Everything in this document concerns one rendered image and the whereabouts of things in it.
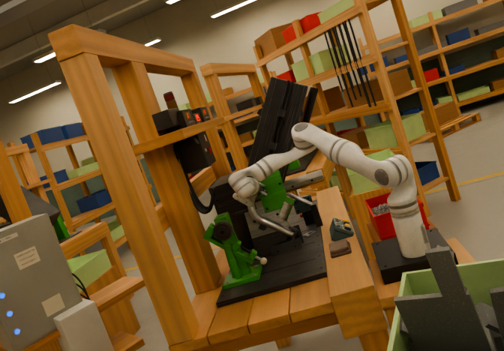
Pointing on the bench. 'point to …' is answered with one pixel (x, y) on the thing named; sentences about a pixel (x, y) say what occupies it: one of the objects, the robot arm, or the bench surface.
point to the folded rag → (341, 247)
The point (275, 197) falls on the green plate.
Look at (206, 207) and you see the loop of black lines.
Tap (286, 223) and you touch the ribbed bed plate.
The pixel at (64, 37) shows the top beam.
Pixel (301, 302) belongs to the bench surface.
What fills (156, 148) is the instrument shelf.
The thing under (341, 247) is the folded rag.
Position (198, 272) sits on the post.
